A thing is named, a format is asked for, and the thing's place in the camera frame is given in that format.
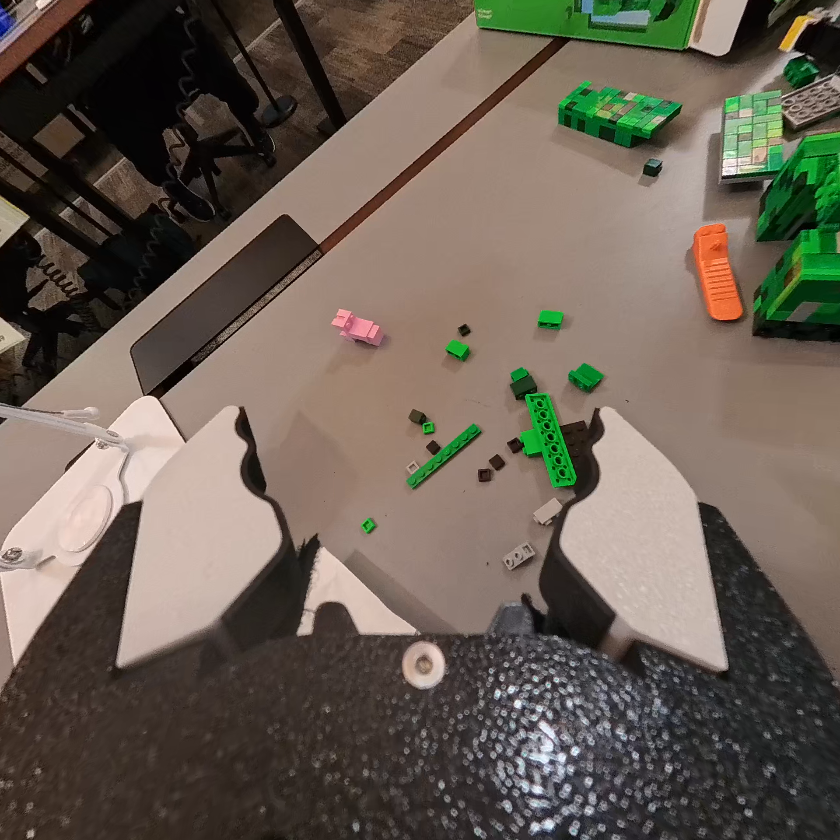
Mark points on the pink toy pig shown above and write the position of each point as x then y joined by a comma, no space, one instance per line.
359,329

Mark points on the dark green brick piece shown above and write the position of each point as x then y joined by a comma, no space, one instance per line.
802,72

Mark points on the grey studded plate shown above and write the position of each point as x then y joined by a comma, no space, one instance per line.
814,102

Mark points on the black office chair base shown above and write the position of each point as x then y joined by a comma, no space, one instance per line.
216,148

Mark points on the light grey small plate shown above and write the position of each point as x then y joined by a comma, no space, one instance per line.
518,555

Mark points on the dark brown plate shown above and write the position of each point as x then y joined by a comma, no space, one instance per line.
581,439

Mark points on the black table leg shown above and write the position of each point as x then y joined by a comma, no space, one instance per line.
315,72

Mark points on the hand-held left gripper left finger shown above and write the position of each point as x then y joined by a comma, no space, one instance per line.
203,525

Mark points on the bright green brick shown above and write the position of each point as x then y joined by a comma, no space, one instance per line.
585,377
550,319
458,350

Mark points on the orange brick separator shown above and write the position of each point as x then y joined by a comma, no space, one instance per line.
716,275

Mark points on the green block model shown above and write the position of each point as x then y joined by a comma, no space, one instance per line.
800,289
797,190

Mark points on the small dark green brick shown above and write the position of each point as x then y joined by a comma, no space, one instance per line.
653,167

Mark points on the green cardboard box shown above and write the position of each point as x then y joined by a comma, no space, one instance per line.
577,16

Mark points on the light grey brick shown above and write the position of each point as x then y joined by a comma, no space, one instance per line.
548,511

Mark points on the green holed plate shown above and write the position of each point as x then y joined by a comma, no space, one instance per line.
552,439

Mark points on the clear safety glasses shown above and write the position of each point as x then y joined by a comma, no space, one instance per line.
85,518

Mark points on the white printed paper bag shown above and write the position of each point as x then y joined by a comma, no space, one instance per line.
367,604

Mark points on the green brick wall panel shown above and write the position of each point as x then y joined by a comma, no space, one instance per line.
617,115

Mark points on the long thin green plate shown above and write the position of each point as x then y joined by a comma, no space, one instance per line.
443,456

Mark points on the brown wooden table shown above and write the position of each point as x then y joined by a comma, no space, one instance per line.
26,56

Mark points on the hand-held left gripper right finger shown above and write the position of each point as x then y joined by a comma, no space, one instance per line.
643,538

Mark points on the dark box with yellow edge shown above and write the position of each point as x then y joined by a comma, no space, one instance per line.
820,39

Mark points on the green tiled square plate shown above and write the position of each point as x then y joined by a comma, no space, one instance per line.
751,138

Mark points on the round black stand base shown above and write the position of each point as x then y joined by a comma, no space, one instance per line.
279,110

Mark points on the scattered small dark tiles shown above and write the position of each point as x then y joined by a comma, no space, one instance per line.
434,447

